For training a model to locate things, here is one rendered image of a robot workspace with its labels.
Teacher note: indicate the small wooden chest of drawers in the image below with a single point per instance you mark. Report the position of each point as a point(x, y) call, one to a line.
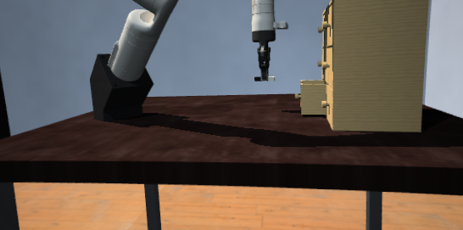
point(379, 49)

